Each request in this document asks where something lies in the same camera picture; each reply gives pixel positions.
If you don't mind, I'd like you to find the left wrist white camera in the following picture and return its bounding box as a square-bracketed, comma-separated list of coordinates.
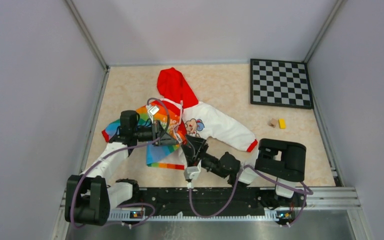
[145, 104, 160, 123]

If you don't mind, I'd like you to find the rainbow white red hooded jacket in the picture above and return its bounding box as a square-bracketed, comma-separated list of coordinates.
[101, 67, 258, 170]

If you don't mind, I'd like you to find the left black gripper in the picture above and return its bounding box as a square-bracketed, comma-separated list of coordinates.
[132, 119, 179, 147]

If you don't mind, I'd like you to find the aluminium frame rail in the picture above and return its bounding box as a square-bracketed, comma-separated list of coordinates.
[52, 187, 373, 240]

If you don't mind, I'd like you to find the wrist white camera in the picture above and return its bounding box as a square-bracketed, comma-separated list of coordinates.
[145, 104, 160, 123]
[183, 161, 202, 182]

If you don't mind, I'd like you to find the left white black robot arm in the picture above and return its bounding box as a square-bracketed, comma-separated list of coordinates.
[64, 107, 178, 228]

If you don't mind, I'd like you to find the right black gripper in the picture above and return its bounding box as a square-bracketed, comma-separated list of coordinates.
[181, 134, 228, 179]

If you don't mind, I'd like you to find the small wooden block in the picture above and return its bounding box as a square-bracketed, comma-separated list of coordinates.
[268, 118, 278, 128]

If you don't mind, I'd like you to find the small yellow block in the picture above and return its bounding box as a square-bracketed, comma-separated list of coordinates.
[278, 118, 286, 129]

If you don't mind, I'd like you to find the black white checkerboard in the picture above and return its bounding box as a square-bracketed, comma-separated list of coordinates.
[249, 58, 314, 109]

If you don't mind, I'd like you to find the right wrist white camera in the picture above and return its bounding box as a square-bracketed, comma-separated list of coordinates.
[183, 161, 202, 182]

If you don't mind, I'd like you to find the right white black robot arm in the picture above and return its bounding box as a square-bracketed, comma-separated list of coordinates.
[181, 136, 313, 206]

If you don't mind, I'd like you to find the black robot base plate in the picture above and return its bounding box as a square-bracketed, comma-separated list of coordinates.
[123, 187, 304, 217]

